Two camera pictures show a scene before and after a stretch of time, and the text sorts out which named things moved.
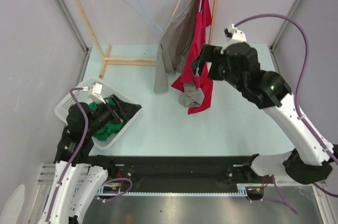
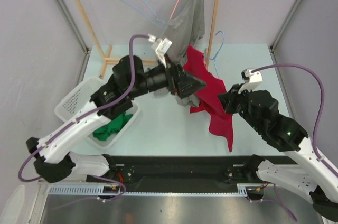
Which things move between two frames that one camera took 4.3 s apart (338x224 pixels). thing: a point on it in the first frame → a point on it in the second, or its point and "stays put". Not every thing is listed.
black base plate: x=180 y=174 stays put
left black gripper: x=122 y=111 → x=190 y=84
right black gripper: x=209 y=53 → x=228 y=99
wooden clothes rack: x=105 y=59 stays put
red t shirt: x=189 y=76 → x=221 y=120
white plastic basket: x=95 y=87 stays put
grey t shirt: x=174 y=45 stays put
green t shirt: x=103 y=134 stays put
